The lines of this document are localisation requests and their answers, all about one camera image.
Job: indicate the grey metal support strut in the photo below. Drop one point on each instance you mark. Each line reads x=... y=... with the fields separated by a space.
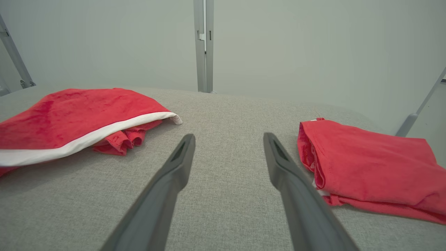
x=407 y=123
x=14 y=55

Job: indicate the red white sports jersey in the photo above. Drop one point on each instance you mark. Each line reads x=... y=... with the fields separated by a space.
x=376 y=164

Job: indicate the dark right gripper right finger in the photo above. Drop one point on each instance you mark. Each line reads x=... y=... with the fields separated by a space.
x=303 y=209

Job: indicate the grey partition post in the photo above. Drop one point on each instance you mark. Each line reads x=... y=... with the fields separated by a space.
x=201 y=52

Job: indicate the red shorts with white stripe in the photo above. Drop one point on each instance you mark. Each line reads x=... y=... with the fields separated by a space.
x=69 y=115

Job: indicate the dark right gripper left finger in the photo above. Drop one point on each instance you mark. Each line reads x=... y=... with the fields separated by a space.
x=160 y=209

